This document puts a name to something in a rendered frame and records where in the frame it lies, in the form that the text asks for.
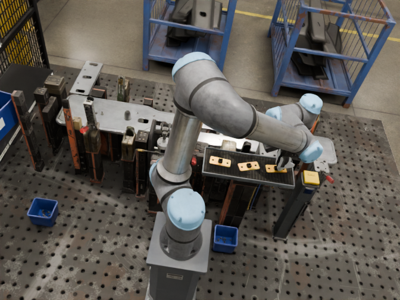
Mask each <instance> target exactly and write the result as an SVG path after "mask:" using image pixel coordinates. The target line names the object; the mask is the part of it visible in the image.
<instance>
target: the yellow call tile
mask: <svg viewBox="0 0 400 300"><path fill-rule="evenodd" d="M303 175H304V183H308V184H313V185H319V184H320V182H319V178H318V173H317V172H313V171H306V170H304V171H303Z"/></svg>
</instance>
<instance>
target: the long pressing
mask: <svg viewBox="0 0 400 300"><path fill-rule="evenodd" d="M67 99H68V100H69V104H70V108H71V115H72V118H73V117H74V116H75V117H81V119H82V126H83V127H85V126H86V122H87V119H86V114H85V109H84V106H83V102H84V100H86V101H88V100H87V96H82V95H70V96H68V97H67ZM93 106H94V109H95V112H97V114H96V120H97V122H99V124H100V125H99V130H100V132H107V133H115V134H119V135H124V132H125V131H126V127H127V126H133V127H134V128H135V133H136V135H137V133H138V130H146V131H150V128H151V124H152V120H153V119H156V120H157V121H160V122H164V123H168V124H169V123H171V124H173V119H174V115H175V114H173V113H169V112H162V111H158V110H155V109H153V108H151V107H149V106H146V105H139V104H132V103H127V102H120V101H113V100H109V99H101V98H94V100H93ZM126 110H129V111H130V113H131V119H130V120H125V119H124V112H125V111H126ZM101 111H102V112H103V115H101ZM137 113H138V114H137ZM153 115H154V116H153ZM140 118H141V119H145V120H148V123H139V122H138V119H140ZM56 122H57V124H59V125H62V126H66V123H65V118H64V112H63V107H62V108H61V109H60V111H59V113H58V115H57V117H56ZM83 127H82V128H83ZM202 129H209V130H213V129H212V128H210V127H208V126H206V125H205V124H204V123H203V125H202ZM314 137H315V138H316V139H317V140H318V141H319V143H320V145H321V146H322V147H323V153H322V154H321V156H320V157H319V158H325V159H326V160H327V163H328V165H335V164H336V163H337V158H336V152H335V147H334V144H333V142H332V141H331V140H330V139H329V138H326V137H320V136H314ZM219 139H220V140H219ZM223 139H225V140H233V141H235V142H236V143H237V145H236V151H240V150H241V148H242V145H243V143H244V142H245V141H250V142H251V143H252V146H251V150H250V152H249V153H252V154H255V152H256V150H257V147H258V144H259V142H257V141H255V140H248V139H235V138H232V137H229V136H223V134H221V133H220V134H219V135H215V134H210V133H203V132H200V134H199V138H198V141H199V142H206V143H208V146H209V147H210V146H215V147H219V148H221V143H222V140H223Z"/></svg>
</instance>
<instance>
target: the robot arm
mask: <svg viewBox="0 0 400 300"><path fill-rule="evenodd" d="M172 76H173V80H174V82H175V83H176V88H175V91H174V96H173V104H174V106H175V107H176V112H175V115H174V119H173V124H172V127H171V131H170V135H169V139H168V143H167V147H166V150H165V154H164V157H162V158H160V159H158V160H157V161H156V163H153V165H152V167H151V169H150V171H149V176H150V180H151V183H152V185H153V187H154V189H155V192H156V194H157V197H158V199H159V201H160V204H161V206H162V209H163V211H164V214H165V216H166V220H167V221H166V224H165V225H164V227H163V228H162V229H161V232H160V239H159V242H160V247H161V249H162V251H163V253H165V254H166V256H168V257H170V258H172V259H174V260H178V261H184V260H189V259H191V258H193V257H194V256H195V255H197V254H198V252H199V251H200V249H201V246H202V241H203V237H202V232H201V226H202V222H203V220H204V217H205V204H204V200H203V199H202V197H201V195H200V194H199V193H198V192H194V191H193V189H192V187H191V185H190V183H189V179H190V176H191V174H192V167H191V166H190V161H191V159H192V155H193V152H194V150H195V146H196V143H197V141H198V138H199V134H200V132H201V129H202V125H203V123H204V124H205V125H206V126H208V127H210V128H212V129H213V130H215V131H217V132H219V133H221V134H224V135H226V136H229V137H231V138H235V139H244V138H248V139H252V140H255V141H257V142H261V143H262V144H263V146H264V149H265V152H266V153H269V152H272V151H275V150H278V151H277V157H276V165H278V166H277V170H278V171H281V170H283V169H284V168H292V167H294V163H292V162H291V157H292V158H298V160H302V161H303V162H304V163H311V162H313V161H315V160H316V159H318V158H319V157H320V156H321V154H322V153H323V147H322V146H321V145H320V143H319V141H318V140H317V139H316V138H315V137H314V136H313V134H312V133H311V129H312V127H313V125H314V123H315V121H316V119H317V117H318V115H319V113H320V110H321V108H322V106H323V102H322V100H321V99H320V98H319V97H318V96H317V95H314V94H311V93H307V94H305V95H303V96H302V98H301V99H300V100H299V102H297V103H294V104H290V105H284V106H281V107H274V108H271V109H269V110H267V112H266V114H263V113H261V112H258V111H256V109H255V108H254V106H253V105H251V104H249V103H247V102H245V101H244V100H243V99H242V98H241V97H240V96H239V95H238V94H237V93H236V91H235V90H234V89H233V87H232V86H231V84H230V83H229V82H228V81H227V79H226V78H225V76H224V75H223V74H222V72H221V71H220V69H219V68H218V67H217V64H216V62H215V61H214V60H212V59H211V57H210V56H209V55H207V54H205V53H202V52H193V53H190V54H187V55H185V56H184V57H183V58H180V59H179V60H178V61H177V62H176V63H175V65H174V67H173V69H172Z"/></svg>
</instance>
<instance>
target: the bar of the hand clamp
mask: <svg viewBox="0 0 400 300"><path fill-rule="evenodd" d="M93 100H94V98H93V97H92V96H88V97H87V101H86V100H84V102H83V106H84V109H85V114H86V119H87V123H88V125H89V124H90V123H94V126H95V129H96V124H97V120H96V115H95V109H94V106H93Z"/></svg>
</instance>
